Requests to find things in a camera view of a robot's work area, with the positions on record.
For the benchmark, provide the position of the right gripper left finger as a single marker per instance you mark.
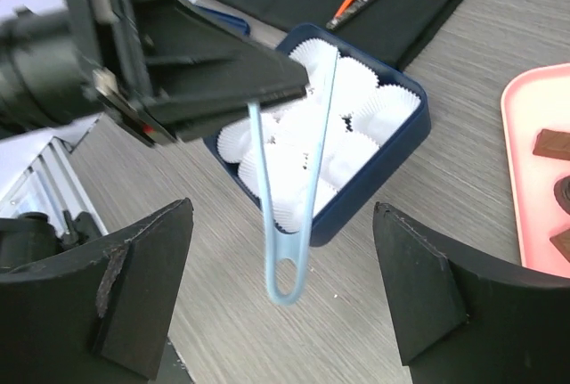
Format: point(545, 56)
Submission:
point(90, 308)

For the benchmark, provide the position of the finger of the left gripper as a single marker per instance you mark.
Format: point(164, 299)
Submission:
point(204, 74)

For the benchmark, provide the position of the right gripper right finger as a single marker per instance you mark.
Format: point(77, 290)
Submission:
point(463, 316)

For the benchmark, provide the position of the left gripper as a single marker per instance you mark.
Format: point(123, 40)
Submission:
point(62, 66)

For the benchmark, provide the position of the light blue plastic tongs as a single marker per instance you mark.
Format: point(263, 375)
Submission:
point(287, 198)

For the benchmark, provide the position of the dark blue chocolate box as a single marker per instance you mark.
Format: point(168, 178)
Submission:
point(378, 117)

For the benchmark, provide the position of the dark blue box lid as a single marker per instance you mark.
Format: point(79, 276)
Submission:
point(229, 20)

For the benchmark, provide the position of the pink plastic tray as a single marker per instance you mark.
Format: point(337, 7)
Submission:
point(535, 100)

